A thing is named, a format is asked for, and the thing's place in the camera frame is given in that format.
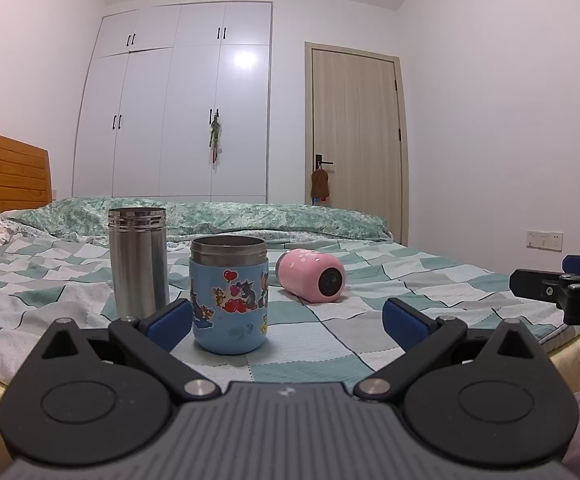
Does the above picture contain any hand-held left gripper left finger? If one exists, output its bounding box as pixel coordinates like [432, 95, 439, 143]
[39, 299, 221, 404]

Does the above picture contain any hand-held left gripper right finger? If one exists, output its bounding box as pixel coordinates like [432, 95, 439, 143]
[353, 297, 546, 404]

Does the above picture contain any pink cup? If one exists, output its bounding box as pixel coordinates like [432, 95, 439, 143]
[276, 248, 347, 304]

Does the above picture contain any blue cartoon print cup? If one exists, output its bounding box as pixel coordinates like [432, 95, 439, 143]
[188, 235, 271, 356]

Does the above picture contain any stainless steel cup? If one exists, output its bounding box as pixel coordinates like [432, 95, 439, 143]
[108, 206, 170, 321]

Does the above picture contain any checkered bed sheet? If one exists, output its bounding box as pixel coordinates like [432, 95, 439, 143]
[0, 231, 580, 397]

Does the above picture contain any green floral quilt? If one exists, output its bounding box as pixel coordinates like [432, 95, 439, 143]
[7, 195, 393, 242]

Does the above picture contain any wooden door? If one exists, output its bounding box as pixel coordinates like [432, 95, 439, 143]
[304, 41, 410, 246]

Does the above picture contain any green hanging ornament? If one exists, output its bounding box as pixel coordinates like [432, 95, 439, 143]
[208, 109, 223, 166]

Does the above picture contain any white wardrobe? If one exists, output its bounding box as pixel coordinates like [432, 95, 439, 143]
[72, 1, 273, 205]

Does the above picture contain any wooden headboard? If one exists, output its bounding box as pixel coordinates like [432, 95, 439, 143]
[0, 125, 53, 224]

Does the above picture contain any wall socket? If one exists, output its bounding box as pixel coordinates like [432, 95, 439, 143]
[526, 230, 564, 251]

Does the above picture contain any brown bag on handle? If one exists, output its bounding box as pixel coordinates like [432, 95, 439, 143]
[310, 167, 331, 206]

